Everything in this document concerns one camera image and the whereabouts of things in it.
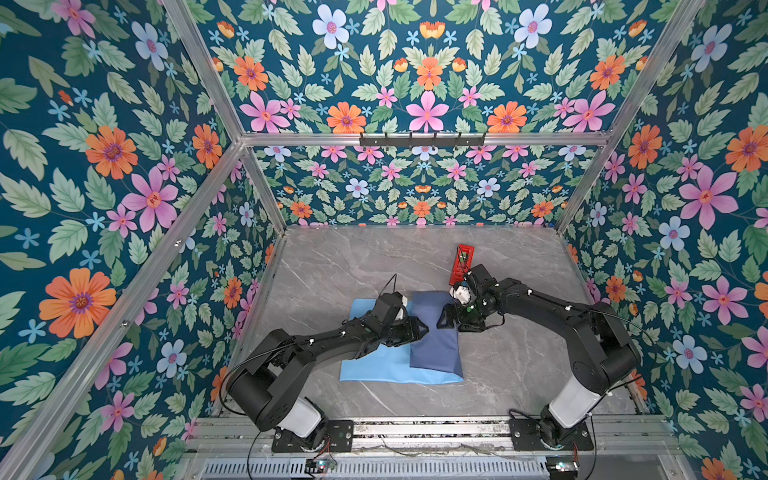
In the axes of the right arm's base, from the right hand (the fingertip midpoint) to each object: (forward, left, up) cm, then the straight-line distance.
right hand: (447, 325), depth 88 cm
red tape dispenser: (+23, -7, 0) cm, 25 cm away
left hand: (-3, +6, +4) cm, 8 cm away
